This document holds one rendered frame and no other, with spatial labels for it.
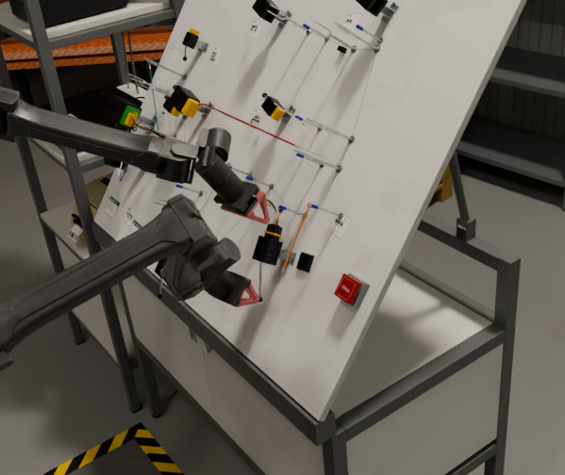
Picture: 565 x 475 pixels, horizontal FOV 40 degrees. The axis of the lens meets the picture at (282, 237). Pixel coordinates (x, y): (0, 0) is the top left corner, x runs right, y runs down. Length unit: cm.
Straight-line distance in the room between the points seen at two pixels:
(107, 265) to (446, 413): 115
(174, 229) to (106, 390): 215
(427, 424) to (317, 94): 85
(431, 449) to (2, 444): 172
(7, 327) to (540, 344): 251
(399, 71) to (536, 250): 223
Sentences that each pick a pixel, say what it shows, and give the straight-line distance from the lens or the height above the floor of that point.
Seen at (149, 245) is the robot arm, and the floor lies 149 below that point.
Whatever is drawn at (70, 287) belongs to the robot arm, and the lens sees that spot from 108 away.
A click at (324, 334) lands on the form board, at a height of 100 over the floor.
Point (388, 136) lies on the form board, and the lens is 169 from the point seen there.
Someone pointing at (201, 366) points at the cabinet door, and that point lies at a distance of 227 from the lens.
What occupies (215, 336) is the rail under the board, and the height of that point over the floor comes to 86.
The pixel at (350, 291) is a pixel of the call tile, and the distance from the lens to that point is 161.
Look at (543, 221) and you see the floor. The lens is 408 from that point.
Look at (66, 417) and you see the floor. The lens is 316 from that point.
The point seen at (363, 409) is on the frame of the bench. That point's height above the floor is 80.
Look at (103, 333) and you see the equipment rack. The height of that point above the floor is 24.
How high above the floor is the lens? 205
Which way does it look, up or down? 31 degrees down
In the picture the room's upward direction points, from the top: 6 degrees counter-clockwise
